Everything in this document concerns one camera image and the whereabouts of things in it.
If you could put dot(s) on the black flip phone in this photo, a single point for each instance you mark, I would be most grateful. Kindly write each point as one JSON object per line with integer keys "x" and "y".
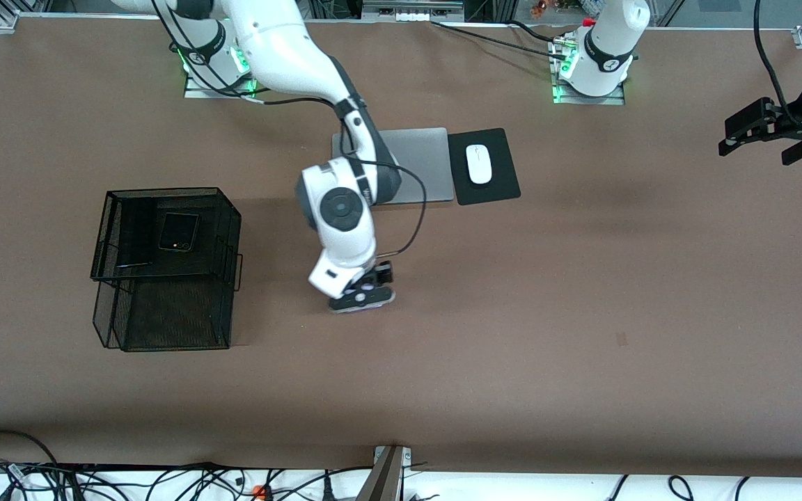
{"x": 178, "y": 229}

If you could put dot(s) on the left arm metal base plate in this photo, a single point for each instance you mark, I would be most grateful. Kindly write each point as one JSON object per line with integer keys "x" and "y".
{"x": 617, "y": 101}

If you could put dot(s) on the grey camera mount pole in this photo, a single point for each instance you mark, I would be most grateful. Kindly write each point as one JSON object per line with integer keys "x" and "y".
{"x": 383, "y": 480}

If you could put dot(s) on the silver power strip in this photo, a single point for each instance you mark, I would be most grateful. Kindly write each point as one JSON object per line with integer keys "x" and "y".
{"x": 411, "y": 12}

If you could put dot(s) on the long black bar phone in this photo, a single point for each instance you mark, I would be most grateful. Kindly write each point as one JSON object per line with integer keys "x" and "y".
{"x": 138, "y": 236}

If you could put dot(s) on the white computer mouse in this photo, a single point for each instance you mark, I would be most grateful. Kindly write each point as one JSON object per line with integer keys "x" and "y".
{"x": 479, "y": 164}

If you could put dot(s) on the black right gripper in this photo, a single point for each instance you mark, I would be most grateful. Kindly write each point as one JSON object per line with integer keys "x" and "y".
{"x": 381, "y": 271}

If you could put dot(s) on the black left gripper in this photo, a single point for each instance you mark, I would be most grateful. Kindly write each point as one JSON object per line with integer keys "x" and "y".
{"x": 793, "y": 115}

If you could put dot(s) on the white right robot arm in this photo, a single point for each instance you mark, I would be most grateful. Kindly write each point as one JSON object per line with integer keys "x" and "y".
{"x": 282, "y": 42}

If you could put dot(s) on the silver laptop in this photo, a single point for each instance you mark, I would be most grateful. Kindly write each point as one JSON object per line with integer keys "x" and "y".
{"x": 429, "y": 160}

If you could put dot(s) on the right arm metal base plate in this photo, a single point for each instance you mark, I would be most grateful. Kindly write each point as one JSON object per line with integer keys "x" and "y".
{"x": 195, "y": 92}

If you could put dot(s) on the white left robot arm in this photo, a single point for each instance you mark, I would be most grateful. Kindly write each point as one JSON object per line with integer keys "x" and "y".
{"x": 610, "y": 42}

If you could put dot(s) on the black mouse pad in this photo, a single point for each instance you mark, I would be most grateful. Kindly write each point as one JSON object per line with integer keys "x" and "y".
{"x": 495, "y": 191}

